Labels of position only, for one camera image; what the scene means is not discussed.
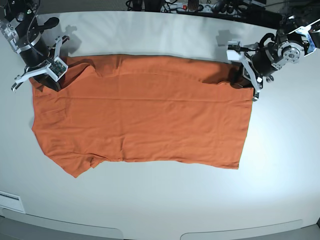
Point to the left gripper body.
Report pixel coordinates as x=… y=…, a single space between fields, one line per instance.
x=262 y=64

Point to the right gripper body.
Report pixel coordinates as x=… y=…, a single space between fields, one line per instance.
x=30 y=57

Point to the orange T-shirt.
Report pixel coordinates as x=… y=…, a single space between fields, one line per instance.
x=133 y=108

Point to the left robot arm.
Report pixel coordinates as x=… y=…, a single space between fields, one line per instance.
x=296 y=38

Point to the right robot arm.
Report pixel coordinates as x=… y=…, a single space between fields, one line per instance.
x=22 y=31

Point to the black equipment box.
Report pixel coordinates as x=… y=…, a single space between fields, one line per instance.
x=264 y=18

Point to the white power strip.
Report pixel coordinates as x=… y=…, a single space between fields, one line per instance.
x=202 y=8

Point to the white label plate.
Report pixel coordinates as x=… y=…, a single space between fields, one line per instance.
x=11 y=202

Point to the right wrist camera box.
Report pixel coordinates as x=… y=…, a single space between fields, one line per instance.
x=57 y=69

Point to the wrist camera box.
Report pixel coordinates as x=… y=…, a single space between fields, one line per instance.
x=233 y=48
x=57 y=69

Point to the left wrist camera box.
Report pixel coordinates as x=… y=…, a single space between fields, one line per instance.
x=233 y=48

